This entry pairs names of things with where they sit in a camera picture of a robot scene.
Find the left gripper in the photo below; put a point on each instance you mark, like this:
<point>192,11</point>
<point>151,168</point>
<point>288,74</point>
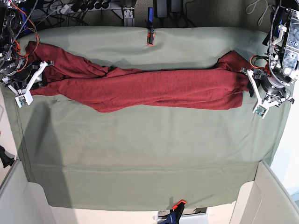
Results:
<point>269,90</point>

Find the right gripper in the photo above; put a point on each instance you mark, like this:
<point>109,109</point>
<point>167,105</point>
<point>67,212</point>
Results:
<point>31,77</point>

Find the red T-shirt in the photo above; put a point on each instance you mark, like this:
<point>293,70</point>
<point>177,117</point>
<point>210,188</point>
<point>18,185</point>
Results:
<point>107,89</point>

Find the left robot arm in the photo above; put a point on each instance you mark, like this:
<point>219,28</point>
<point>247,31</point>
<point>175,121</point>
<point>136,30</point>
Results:
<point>282,57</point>

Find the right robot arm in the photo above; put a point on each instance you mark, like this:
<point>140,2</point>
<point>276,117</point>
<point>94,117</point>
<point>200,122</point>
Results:
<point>14,21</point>

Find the black clamp left edge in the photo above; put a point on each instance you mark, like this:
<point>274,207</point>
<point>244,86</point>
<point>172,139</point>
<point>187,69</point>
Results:
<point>7,161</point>

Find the white power strip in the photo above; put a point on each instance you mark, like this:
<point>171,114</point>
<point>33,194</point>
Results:
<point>63,9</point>

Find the blue clamp top middle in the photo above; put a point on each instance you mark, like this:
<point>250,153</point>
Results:
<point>150,36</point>

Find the white bin right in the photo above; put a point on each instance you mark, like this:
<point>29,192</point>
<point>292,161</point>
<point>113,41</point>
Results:
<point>264,201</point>

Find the green table cloth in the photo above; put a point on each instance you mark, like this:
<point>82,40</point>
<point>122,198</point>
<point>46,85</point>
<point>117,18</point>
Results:
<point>144,157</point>

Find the blue orange clamp bottom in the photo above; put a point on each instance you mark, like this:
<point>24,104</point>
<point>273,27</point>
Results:
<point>175,213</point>

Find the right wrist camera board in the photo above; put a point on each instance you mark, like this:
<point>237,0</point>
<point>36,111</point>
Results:
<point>25,99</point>

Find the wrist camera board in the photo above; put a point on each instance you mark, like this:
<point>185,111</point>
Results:
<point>260,111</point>
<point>25,99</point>

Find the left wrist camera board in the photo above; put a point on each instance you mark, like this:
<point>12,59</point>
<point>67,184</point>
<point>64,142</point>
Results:
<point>260,111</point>

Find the metal table leg bracket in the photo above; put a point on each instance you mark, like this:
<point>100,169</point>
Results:
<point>125,10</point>

